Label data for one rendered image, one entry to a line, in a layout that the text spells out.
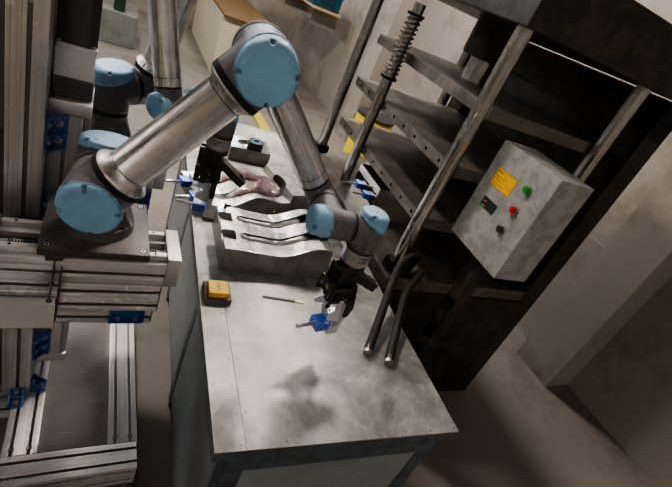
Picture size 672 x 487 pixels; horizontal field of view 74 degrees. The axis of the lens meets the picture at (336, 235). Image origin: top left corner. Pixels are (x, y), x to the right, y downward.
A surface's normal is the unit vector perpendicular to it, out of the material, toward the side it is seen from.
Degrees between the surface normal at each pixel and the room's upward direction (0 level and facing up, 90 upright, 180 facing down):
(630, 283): 90
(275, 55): 84
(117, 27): 90
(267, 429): 0
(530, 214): 90
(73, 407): 0
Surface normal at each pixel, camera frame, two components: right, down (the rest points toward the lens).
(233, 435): 0.37, -0.80
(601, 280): -0.86, -0.10
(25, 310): 0.35, 0.59
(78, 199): 0.12, 0.65
